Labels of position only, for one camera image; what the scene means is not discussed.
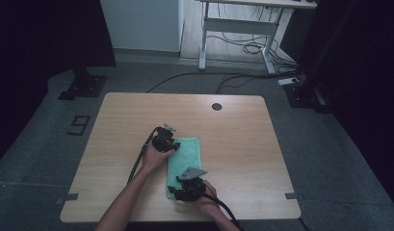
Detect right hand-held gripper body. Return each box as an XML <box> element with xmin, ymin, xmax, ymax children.
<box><xmin>174</xmin><ymin>167</ymin><xmax>208</xmax><ymax>203</ymax></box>

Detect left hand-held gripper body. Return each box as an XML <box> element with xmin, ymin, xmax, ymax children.
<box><xmin>151</xmin><ymin>123</ymin><xmax>178</xmax><ymax>154</ymax></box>

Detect green towel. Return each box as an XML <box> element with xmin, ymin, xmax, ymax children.
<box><xmin>166</xmin><ymin>137</ymin><xmax>202</xmax><ymax>200</ymax></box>

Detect person's left hand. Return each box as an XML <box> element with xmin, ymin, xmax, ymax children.
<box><xmin>140</xmin><ymin>142</ymin><xmax>177</xmax><ymax>177</ymax></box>

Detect person's right hand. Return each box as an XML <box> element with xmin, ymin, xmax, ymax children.
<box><xmin>194</xmin><ymin>179</ymin><xmax>223</xmax><ymax>218</ymax></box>

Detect black stand base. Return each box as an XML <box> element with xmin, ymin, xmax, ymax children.
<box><xmin>57</xmin><ymin>66</ymin><xmax>109</xmax><ymax>101</ymax></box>
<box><xmin>283</xmin><ymin>80</ymin><xmax>331</xmax><ymax>114</ymax></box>

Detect grey tape strip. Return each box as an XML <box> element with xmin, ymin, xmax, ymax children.
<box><xmin>55</xmin><ymin>192</ymin><xmax>80</xmax><ymax>206</ymax></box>
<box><xmin>284</xmin><ymin>192</ymin><xmax>305</xmax><ymax>201</ymax></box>

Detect white power strip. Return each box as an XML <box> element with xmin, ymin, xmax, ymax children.
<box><xmin>277</xmin><ymin>77</ymin><xmax>301</xmax><ymax>87</ymax></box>

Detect black curtain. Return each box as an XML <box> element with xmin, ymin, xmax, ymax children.
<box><xmin>0</xmin><ymin>0</ymin><xmax>118</xmax><ymax>169</ymax></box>
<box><xmin>295</xmin><ymin>0</ymin><xmax>394</xmax><ymax>215</ymax></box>

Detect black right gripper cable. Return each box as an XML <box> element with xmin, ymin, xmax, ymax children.
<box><xmin>191</xmin><ymin>184</ymin><xmax>246</xmax><ymax>231</ymax></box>

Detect long black floor cable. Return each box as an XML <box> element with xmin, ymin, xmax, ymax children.
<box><xmin>145</xmin><ymin>71</ymin><xmax>284</xmax><ymax>94</ymax></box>

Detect short black floor cable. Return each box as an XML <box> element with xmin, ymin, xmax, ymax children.
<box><xmin>216</xmin><ymin>75</ymin><xmax>255</xmax><ymax>95</ymax></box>

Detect tangled black cables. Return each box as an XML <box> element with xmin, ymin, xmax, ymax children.
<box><xmin>206</xmin><ymin>32</ymin><xmax>299</xmax><ymax>72</ymax></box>

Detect white metal desk frame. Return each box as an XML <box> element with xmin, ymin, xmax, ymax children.
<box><xmin>197</xmin><ymin>0</ymin><xmax>318</xmax><ymax>75</ymax></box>

